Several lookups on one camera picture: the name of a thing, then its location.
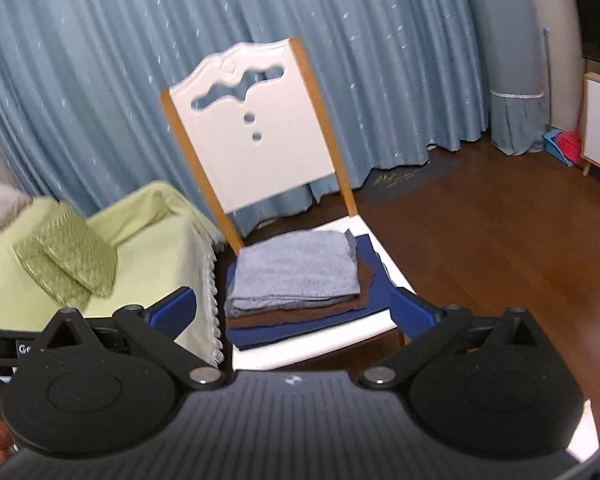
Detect grey knit garment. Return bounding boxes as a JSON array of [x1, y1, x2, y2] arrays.
[[224, 230, 361, 318]]

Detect navy blue folded cloth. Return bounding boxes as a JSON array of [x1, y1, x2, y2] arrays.
[[225, 234, 393, 350]]

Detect brown folded cloth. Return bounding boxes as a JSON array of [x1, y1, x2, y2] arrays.
[[225, 258, 376, 330]]

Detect light green covered sofa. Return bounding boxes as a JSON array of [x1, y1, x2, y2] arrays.
[[0, 181, 224, 365]]

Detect white wooden chair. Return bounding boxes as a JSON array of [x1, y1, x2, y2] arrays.
[[159, 36, 420, 372]]

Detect green quilted pillow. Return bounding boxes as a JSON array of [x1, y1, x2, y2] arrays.
[[14, 203, 118, 309]]

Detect dark floor mat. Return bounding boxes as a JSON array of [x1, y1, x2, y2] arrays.
[[360, 157, 460, 206]]

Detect red and blue dustpan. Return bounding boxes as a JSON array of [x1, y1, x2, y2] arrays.
[[543, 129, 584, 168]]

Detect blue curtain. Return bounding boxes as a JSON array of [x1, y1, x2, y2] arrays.
[[0, 0, 552, 241]]

